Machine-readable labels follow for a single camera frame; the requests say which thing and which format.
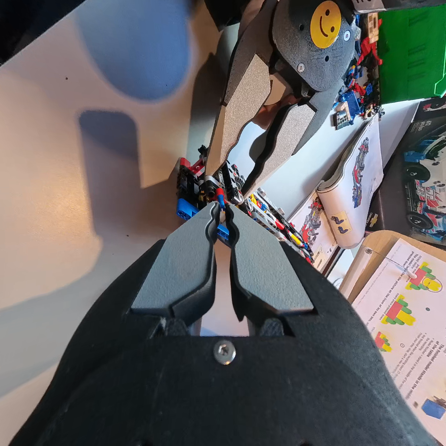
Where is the toy building instruction booklet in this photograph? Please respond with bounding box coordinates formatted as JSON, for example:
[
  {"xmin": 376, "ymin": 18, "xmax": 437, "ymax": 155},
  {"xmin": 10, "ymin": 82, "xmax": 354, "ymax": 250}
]
[{"xmin": 289, "ymin": 115, "xmax": 384, "ymax": 272}]

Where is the green plastic bin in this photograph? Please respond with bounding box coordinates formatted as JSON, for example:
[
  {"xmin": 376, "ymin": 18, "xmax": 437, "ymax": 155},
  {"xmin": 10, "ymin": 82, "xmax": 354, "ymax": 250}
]
[{"xmin": 378, "ymin": 0, "xmax": 446, "ymax": 105}]

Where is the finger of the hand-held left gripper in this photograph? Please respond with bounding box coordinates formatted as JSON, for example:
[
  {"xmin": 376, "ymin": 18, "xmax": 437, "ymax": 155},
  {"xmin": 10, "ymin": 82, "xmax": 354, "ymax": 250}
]
[
  {"xmin": 204, "ymin": 52, "xmax": 273, "ymax": 177},
  {"xmin": 241, "ymin": 103, "xmax": 318, "ymax": 197}
]

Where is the printed instruction sheet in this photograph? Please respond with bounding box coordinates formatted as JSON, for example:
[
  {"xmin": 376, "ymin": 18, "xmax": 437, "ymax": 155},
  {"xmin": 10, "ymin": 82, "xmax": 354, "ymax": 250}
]
[{"xmin": 352, "ymin": 239, "xmax": 446, "ymax": 446}]

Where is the toy brick car chassis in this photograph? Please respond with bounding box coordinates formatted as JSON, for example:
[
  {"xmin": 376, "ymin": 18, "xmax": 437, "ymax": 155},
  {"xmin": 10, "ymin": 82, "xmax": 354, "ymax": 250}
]
[{"xmin": 175, "ymin": 146, "xmax": 316, "ymax": 267}]

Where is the toy set cardboard box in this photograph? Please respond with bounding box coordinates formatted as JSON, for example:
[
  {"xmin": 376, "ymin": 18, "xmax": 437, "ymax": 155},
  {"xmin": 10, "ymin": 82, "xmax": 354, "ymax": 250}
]
[{"xmin": 364, "ymin": 98, "xmax": 446, "ymax": 244}]

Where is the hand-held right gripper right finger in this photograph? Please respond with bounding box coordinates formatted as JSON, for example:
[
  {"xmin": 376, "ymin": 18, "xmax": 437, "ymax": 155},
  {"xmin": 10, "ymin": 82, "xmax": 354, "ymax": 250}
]
[{"xmin": 225, "ymin": 204, "xmax": 315, "ymax": 323}]

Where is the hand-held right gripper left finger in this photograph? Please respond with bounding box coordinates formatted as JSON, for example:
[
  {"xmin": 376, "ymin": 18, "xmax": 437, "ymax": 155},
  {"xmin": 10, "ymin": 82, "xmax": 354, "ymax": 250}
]
[{"xmin": 130, "ymin": 201, "xmax": 221, "ymax": 326}]

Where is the pile of loose bricks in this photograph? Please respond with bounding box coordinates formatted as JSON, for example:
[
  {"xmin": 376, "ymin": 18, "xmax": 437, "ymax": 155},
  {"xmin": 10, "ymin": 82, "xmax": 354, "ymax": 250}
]
[{"xmin": 333, "ymin": 14, "xmax": 385, "ymax": 129}]

